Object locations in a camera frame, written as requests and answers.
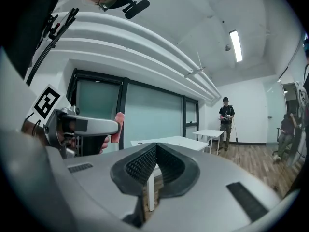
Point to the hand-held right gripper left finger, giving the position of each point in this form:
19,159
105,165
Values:
96,178

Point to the person's left hand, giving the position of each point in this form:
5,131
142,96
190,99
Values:
105,144

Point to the black head-worn camera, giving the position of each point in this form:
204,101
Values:
136,8

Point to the person's black clothing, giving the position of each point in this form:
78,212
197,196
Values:
24,20

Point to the long ceiling light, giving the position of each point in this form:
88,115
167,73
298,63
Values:
236,46

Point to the large white table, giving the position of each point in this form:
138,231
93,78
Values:
178,141

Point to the round ceiling sensor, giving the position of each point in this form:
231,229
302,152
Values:
227,48

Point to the white ceiling ducts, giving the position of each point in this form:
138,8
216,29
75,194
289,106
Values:
144,45

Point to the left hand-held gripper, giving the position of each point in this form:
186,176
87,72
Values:
51,129

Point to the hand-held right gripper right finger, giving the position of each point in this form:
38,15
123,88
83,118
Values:
217,190

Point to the person's left forearm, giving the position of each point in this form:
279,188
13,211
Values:
29,130

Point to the small white table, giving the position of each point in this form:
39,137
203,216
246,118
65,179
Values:
208,133

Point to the black-framed frosted glass partition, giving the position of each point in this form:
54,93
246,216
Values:
152,115

